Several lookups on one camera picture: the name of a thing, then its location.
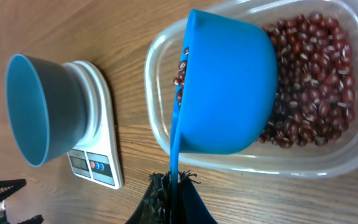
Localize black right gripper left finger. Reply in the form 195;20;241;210
126;172;171;224

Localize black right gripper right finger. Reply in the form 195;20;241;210
177;171;217;224

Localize blue plastic measuring scoop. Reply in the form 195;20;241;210
170;9;278;223

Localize white digital kitchen scale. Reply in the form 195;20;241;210
63;60;123;189

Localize blue metal bowl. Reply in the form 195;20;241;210
5;54;87;167

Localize red beans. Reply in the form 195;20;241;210
173;12;356;147

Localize clear plastic food container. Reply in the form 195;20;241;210
144;0;358;179

